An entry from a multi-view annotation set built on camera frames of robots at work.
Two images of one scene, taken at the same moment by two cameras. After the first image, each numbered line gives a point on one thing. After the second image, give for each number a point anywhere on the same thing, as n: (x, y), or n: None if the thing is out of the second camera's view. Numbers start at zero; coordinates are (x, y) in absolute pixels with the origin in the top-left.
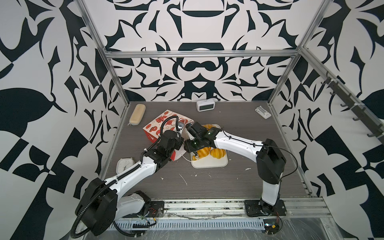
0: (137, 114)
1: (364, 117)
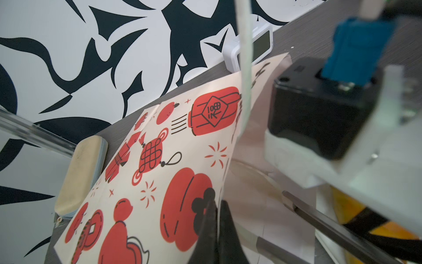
0: (85, 160)
1: None
